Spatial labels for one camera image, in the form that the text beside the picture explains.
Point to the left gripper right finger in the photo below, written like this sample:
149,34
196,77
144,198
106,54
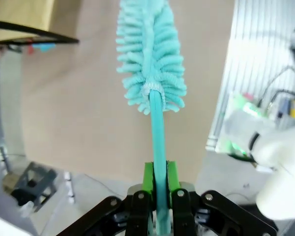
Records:
182,214

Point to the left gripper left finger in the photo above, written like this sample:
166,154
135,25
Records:
140,214

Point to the teal microfiber duster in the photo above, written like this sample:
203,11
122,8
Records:
158,137

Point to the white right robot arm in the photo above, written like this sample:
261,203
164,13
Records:
279,159

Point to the grey metal floor bracket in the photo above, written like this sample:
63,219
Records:
32,182

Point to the wooden two-tier shelf black frame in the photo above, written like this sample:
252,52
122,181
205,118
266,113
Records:
19,14

